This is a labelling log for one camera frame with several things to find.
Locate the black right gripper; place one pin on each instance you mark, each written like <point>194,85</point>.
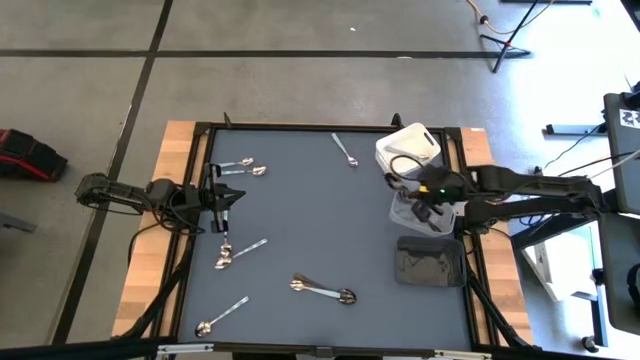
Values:
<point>445,187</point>

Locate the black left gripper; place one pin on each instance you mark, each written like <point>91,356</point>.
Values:
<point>212,197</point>

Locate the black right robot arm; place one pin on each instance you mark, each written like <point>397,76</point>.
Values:
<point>540,192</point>

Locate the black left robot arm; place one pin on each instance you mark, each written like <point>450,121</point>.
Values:
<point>120,192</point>

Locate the clear plastic bin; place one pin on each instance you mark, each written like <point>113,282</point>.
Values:
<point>400,215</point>

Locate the white plastic bin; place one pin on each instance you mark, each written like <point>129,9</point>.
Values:
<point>420,137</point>

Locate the grey plastic bin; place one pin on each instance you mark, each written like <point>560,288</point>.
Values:
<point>430,277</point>

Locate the grey blue table mat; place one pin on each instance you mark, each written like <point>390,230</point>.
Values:
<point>325,225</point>

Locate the wooden table side board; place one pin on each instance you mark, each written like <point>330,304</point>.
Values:
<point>505,300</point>
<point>150,260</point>

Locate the aluminium profile bar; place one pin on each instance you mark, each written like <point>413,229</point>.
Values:
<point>190,348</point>

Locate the black tripod stand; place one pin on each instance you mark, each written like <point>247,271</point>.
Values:
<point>506,45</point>

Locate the red and black bag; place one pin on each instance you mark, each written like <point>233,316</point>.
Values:
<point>30,155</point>

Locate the grey floor plate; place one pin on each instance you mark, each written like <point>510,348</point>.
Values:
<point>15,222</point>

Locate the grey desk with marker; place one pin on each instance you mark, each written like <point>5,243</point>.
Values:
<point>622,165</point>

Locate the dark grey desk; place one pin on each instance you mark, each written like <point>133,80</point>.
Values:
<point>620,280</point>

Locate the black caster wheel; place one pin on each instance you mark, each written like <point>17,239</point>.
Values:
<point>590,343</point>

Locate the black table frame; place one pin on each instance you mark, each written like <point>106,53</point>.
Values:
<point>320,127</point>

